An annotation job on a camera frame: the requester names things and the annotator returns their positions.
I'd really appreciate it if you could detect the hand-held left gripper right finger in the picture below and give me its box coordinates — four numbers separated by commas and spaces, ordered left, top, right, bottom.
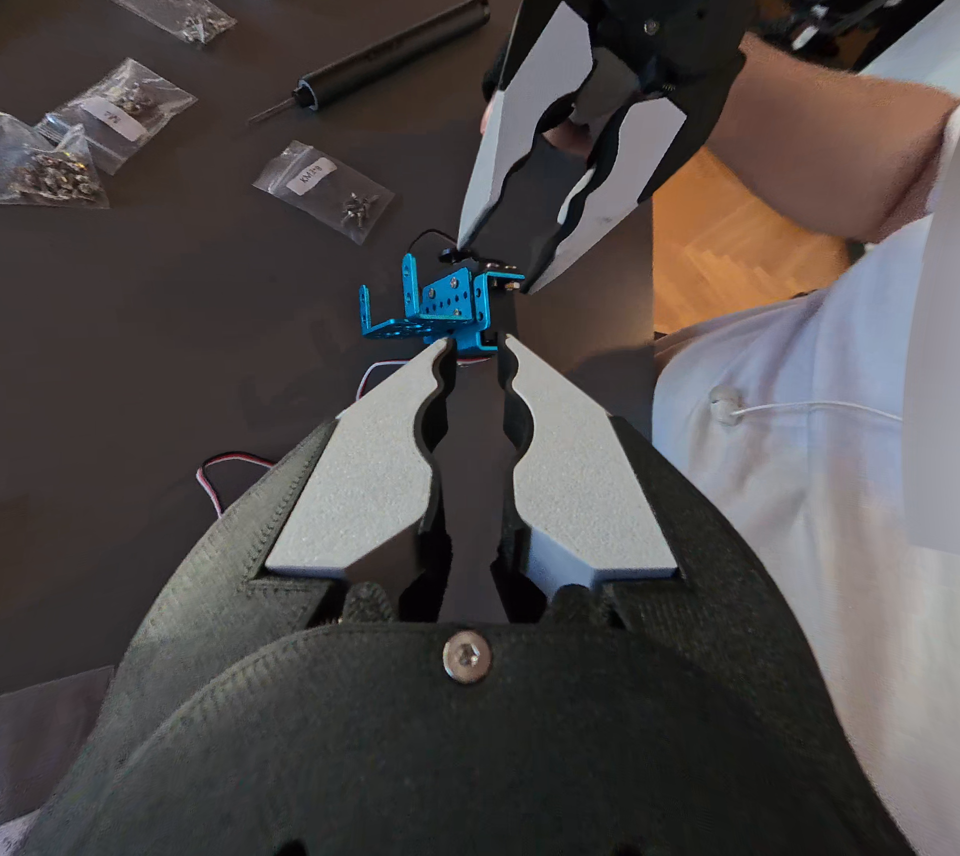
498, 333, 680, 606

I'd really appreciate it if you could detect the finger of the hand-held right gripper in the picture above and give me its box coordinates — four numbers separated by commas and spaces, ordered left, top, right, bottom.
523, 95, 689, 295
457, 0, 595, 250

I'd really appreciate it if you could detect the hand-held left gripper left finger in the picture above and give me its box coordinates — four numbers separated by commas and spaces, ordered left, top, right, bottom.
264, 337, 457, 606

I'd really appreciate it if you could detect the black servo with blue bracket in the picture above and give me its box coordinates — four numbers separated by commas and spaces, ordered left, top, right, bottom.
358, 252, 526, 355

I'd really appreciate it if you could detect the person's right forearm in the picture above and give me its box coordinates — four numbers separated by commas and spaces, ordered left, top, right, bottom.
708, 35, 960, 244

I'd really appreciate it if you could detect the dark desk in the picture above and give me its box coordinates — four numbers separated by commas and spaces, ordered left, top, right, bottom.
0, 0, 657, 722

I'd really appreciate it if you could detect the person's right hand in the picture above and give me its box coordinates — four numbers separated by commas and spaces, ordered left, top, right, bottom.
543, 117, 595, 157

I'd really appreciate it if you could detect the black screwdriver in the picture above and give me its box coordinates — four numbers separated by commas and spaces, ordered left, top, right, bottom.
247, 0, 491, 124

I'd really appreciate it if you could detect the person's white shirt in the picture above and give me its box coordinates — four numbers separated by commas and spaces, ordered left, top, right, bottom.
651, 0, 960, 856

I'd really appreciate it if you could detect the clear screw bag white label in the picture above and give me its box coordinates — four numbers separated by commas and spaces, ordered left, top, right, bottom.
252, 140, 396, 246

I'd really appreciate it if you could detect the long clear screw bag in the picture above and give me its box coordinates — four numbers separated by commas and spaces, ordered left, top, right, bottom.
36, 57, 198, 176

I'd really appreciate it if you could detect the bag full of screws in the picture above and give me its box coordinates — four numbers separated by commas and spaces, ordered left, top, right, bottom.
0, 112, 110, 208

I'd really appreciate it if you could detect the white earbud cable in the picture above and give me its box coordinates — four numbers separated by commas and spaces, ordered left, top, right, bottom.
738, 402, 905, 422

